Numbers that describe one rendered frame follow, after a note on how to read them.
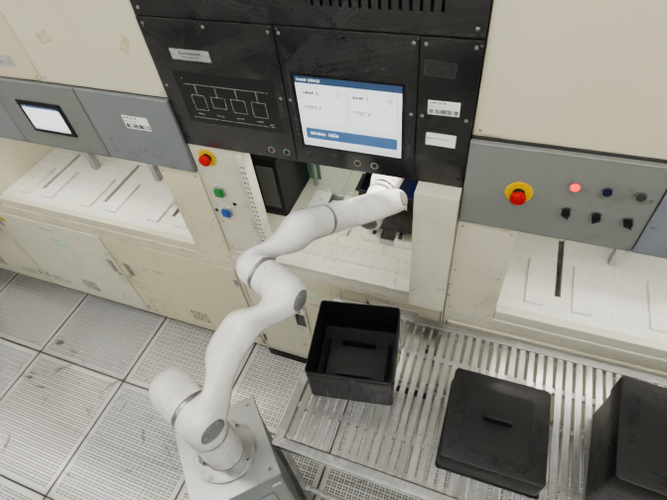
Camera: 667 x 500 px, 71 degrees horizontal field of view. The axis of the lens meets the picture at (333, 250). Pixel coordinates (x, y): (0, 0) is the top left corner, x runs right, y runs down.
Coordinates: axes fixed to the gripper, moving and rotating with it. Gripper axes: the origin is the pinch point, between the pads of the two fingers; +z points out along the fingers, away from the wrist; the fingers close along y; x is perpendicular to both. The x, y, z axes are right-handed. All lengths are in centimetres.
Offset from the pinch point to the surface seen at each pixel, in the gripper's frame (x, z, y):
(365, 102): 41, -30, 0
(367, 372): -45, -60, 7
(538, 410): -35, -60, 61
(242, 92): 40, -30, -35
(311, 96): 41, -30, -14
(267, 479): -46, -102, -11
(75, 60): 44, -30, -91
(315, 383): -36, -73, -6
